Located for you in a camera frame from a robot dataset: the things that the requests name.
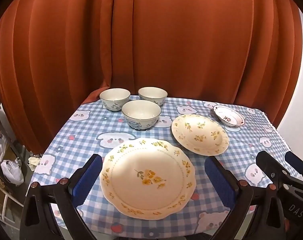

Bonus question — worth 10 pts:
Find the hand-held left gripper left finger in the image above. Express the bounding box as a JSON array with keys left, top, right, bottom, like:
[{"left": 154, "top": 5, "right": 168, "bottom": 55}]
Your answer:
[{"left": 20, "top": 154, "right": 103, "bottom": 240}]

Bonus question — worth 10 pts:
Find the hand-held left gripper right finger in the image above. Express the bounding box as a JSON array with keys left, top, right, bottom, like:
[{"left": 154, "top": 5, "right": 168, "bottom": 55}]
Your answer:
[{"left": 204, "top": 156, "right": 288, "bottom": 240}]

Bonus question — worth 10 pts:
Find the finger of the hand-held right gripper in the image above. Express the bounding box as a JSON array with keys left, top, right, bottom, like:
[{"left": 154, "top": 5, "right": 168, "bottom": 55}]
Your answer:
[
  {"left": 284, "top": 151, "right": 303, "bottom": 180},
  {"left": 256, "top": 151, "right": 295, "bottom": 188}
]

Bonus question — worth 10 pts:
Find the large yellow flower plate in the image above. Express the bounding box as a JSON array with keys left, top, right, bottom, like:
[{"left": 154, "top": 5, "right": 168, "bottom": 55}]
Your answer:
[{"left": 100, "top": 137, "right": 196, "bottom": 220}]

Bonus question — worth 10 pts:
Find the medium yellow flower plate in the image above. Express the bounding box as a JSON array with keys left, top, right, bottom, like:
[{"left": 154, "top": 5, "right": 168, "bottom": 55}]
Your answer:
[{"left": 171, "top": 114, "right": 229, "bottom": 156}]

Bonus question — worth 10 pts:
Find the small red pattern dish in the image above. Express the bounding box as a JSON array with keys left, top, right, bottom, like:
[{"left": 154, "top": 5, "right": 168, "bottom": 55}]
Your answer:
[{"left": 213, "top": 105, "right": 245, "bottom": 127}]

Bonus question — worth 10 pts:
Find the blue floral ceramic bowl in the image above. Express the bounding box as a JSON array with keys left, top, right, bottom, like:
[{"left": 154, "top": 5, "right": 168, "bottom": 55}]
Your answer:
[
  {"left": 100, "top": 88, "right": 131, "bottom": 111},
  {"left": 138, "top": 87, "right": 168, "bottom": 107},
  {"left": 122, "top": 100, "right": 162, "bottom": 131}
]

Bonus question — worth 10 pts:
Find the blue checkered bear tablecloth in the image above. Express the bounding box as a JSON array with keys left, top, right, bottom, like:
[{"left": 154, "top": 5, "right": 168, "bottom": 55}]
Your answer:
[{"left": 33, "top": 94, "right": 295, "bottom": 239}]

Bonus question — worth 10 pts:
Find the white crumpled cloth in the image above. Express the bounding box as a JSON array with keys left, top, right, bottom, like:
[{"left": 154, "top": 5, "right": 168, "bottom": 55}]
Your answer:
[{"left": 28, "top": 156, "right": 41, "bottom": 172}]

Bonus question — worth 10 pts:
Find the white plastic bag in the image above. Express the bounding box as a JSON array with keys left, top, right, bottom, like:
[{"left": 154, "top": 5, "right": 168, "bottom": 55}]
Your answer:
[
  {"left": 0, "top": 132, "right": 9, "bottom": 160},
  {"left": 1, "top": 159, "right": 24, "bottom": 186}
]

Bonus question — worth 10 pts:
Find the wooden shelf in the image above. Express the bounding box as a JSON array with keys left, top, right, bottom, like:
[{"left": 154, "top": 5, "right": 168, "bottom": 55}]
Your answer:
[{"left": 0, "top": 105, "right": 29, "bottom": 230}]

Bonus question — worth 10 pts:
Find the orange curtain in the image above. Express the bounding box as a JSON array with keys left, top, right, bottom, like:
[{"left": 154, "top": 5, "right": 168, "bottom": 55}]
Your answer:
[{"left": 0, "top": 0, "right": 303, "bottom": 155}]

